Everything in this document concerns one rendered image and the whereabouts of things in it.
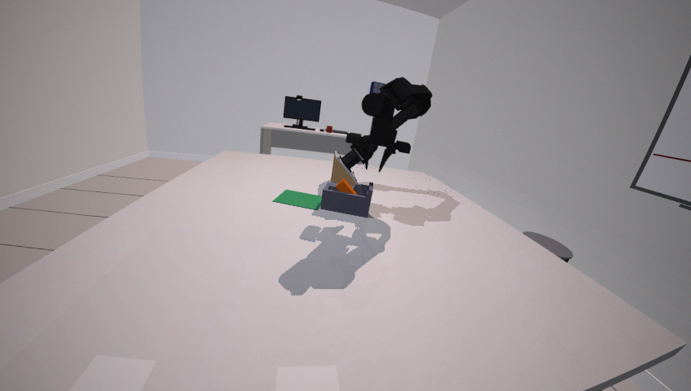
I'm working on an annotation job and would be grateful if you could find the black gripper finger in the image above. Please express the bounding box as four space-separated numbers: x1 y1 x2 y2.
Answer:
379 149 396 172
359 146 369 169

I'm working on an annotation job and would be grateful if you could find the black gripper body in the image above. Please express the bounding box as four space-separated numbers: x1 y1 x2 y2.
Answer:
345 118 411 154

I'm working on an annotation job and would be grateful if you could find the orange l-shaped part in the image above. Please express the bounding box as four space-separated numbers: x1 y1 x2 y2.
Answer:
336 179 357 195

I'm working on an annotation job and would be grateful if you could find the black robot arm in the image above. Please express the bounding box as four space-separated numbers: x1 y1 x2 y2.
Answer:
339 77 433 172

